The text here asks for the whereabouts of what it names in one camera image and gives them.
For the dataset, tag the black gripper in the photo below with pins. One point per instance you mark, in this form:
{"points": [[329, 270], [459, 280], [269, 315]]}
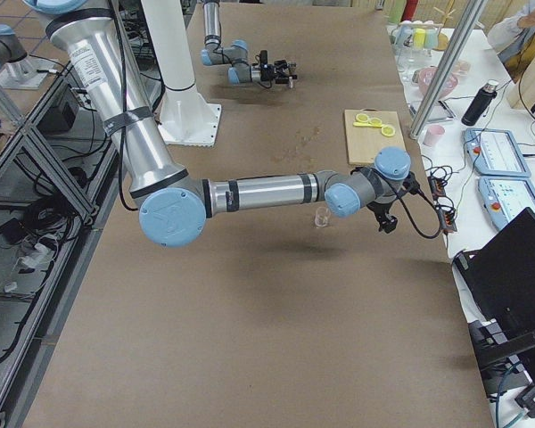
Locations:
{"points": [[275, 72], [380, 208]]}

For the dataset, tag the steel jigger measuring cup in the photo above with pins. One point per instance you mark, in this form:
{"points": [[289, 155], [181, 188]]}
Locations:
{"points": [[291, 77]]}

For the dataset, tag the clear glass cup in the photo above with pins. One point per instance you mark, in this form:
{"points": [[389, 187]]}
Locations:
{"points": [[322, 217]]}

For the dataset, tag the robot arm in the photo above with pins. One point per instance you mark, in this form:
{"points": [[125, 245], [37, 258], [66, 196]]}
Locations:
{"points": [[172, 206], [241, 69]]}

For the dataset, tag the pink plastic cup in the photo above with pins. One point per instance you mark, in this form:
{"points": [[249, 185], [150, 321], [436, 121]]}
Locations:
{"points": [[433, 135]]}

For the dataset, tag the lemon slice far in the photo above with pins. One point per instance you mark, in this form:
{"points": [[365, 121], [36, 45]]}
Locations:
{"points": [[362, 118]]}

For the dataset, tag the lemon slice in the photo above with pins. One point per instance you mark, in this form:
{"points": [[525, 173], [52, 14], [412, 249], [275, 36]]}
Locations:
{"points": [[388, 131], [362, 118], [375, 122]]}

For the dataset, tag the yellow plastic knife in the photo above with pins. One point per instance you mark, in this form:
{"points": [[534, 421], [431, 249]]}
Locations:
{"points": [[367, 125]]}

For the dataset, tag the lemon slice near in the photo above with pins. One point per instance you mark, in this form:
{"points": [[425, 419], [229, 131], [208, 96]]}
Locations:
{"points": [[388, 131]]}

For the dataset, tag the wooden cutting board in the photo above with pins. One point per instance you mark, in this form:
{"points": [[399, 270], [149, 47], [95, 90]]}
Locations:
{"points": [[363, 144]]}

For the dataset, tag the lemon slice middle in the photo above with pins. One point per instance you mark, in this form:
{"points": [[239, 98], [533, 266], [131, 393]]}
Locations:
{"points": [[375, 122]]}

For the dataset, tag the teach pendant near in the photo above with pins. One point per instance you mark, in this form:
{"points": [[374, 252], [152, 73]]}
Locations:
{"points": [[504, 198]]}

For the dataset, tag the teach pendant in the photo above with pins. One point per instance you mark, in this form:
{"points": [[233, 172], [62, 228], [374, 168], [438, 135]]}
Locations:
{"points": [[504, 198], [495, 152]]}

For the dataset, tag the teach pendant far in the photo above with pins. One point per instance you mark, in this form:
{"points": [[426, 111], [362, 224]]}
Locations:
{"points": [[495, 152]]}

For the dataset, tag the black laptop monitor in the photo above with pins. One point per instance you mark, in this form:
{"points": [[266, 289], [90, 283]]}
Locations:
{"points": [[501, 275]]}

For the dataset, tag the black thermos bottle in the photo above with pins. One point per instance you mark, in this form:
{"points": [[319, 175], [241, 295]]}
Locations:
{"points": [[480, 103]]}

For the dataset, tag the wooden block stand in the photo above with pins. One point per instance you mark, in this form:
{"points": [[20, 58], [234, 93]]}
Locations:
{"points": [[522, 95]]}

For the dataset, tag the person in grey jacket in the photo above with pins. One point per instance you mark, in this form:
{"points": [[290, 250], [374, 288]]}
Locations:
{"points": [[513, 39]]}

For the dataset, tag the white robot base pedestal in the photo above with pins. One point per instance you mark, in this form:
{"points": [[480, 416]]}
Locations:
{"points": [[185, 116]]}

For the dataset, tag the aluminium frame post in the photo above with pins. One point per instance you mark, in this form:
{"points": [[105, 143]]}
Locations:
{"points": [[459, 38]]}

